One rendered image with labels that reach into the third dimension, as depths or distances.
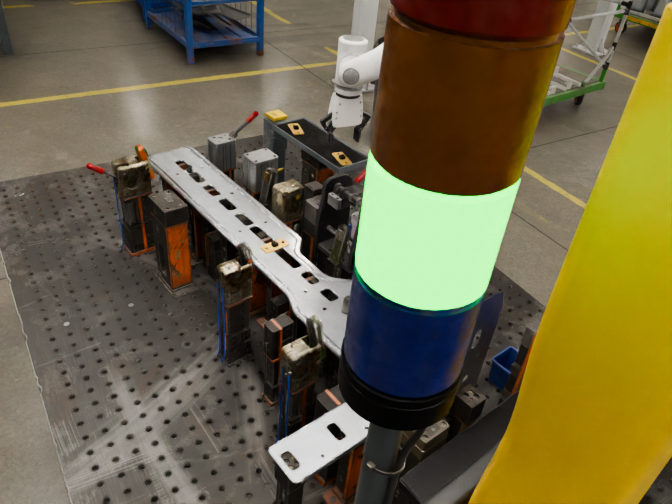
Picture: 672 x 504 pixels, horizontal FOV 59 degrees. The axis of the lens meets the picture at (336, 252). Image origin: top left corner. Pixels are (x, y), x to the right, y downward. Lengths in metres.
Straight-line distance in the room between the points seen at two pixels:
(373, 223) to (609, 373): 0.20
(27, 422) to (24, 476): 0.25
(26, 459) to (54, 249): 0.81
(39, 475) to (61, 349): 0.73
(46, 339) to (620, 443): 1.78
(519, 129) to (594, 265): 0.15
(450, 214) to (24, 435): 2.54
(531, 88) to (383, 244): 0.09
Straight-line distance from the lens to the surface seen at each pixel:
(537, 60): 0.23
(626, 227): 0.36
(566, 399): 0.43
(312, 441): 1.30
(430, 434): 1.27
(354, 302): 0.30
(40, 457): 2.63
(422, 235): 0.25
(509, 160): 0.25
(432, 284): 0.27
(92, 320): 2.04
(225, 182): 2.09
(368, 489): 0.44
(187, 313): 2.01
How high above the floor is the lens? 2.05
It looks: 36 degrees down
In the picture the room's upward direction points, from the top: 6 degrees clockwise
